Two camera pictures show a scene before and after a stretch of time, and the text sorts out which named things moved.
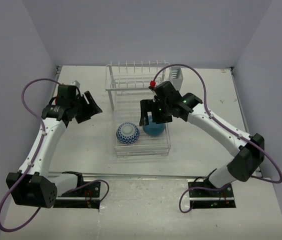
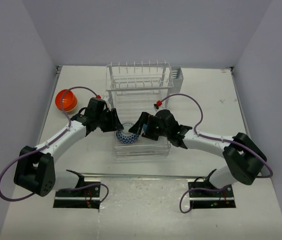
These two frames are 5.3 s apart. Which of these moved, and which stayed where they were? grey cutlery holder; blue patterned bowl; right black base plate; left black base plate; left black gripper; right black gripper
Moved: right black gripper; left black gripper
Stayed: blue patterned bowl; left black base plate; right black base plate; grey cutlery holder
